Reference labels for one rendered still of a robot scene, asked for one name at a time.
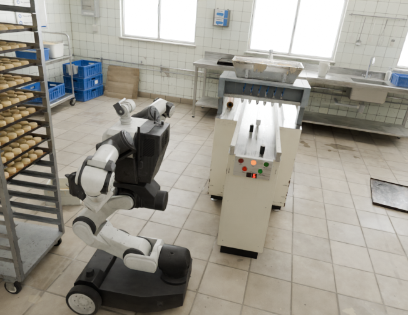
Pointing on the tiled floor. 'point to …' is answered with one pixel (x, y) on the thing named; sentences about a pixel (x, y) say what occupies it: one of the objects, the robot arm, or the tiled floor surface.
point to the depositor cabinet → (221, 155)
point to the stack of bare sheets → (392, 195)
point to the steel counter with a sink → (380, 87)
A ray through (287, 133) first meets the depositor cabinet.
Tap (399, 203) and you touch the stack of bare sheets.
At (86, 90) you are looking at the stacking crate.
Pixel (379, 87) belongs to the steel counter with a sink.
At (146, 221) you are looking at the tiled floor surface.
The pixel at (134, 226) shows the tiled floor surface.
